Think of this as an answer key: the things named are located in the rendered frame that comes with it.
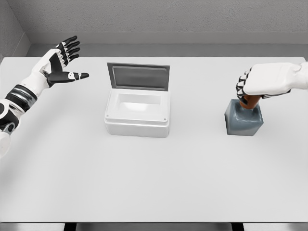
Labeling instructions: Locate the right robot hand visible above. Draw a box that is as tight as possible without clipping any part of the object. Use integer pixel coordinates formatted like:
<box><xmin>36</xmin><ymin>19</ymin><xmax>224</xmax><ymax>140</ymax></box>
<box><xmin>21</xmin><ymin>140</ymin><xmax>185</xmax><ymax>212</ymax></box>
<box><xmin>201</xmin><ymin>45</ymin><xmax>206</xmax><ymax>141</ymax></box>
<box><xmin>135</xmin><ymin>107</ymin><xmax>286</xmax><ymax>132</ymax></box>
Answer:
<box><xmin>235</xmin><ymin>63</ymin><xmax>302</xmax><ymax>107</ymax></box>

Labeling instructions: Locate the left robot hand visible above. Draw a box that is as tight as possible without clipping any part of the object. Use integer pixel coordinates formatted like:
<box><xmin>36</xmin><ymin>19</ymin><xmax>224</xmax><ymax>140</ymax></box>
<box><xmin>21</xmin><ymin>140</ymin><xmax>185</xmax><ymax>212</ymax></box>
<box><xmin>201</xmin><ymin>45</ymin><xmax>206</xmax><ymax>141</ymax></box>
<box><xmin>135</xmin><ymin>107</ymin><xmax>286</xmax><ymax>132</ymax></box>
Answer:
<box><xmin>31</xmin><ymin>36</ymin><xmax>90</xmax><ymax>88</ymax></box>

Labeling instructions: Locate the brown cylindrical object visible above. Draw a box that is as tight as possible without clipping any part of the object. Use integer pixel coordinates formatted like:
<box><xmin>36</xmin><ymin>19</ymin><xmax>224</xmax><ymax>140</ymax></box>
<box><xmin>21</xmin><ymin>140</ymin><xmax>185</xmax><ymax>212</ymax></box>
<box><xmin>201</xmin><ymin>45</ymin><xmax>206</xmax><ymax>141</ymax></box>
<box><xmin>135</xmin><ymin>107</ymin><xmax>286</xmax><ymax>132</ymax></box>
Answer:
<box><xmin>239</xmin><ymin>94</ymin><xmax>262</xmax><ymax>111</ymax></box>

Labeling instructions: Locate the grey square holder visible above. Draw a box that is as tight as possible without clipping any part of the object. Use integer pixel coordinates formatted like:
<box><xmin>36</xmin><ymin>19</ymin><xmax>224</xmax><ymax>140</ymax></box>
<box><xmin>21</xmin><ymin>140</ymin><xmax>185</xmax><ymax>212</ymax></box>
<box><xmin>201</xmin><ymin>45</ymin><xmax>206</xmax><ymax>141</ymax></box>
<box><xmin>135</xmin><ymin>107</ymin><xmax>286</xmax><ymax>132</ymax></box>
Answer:
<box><xmin>224</xmin><ymin>99</ymin><xmax>265</xmax><ymax>136</ymax></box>

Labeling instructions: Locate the grey box lid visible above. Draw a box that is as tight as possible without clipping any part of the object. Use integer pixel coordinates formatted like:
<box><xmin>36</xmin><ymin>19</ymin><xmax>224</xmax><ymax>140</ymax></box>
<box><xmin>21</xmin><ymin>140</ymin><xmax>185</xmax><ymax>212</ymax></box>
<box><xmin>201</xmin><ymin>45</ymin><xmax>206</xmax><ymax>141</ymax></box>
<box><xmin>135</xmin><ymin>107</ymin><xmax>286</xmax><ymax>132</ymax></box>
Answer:
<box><xmin>107</xmin><ymin>62</ymin><xmax>171</xmax><ymax>92</ymax></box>

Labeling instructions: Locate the white box body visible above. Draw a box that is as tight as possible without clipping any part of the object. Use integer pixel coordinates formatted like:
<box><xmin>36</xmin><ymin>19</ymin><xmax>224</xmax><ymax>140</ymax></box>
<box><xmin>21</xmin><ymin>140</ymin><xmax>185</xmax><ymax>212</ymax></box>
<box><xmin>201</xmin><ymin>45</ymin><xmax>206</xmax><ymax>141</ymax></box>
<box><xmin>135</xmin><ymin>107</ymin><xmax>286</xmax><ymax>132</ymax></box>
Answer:
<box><xmin>104</xmin><ymin>90</ymin><xmax>171</xmax><ymax>139</ymax></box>

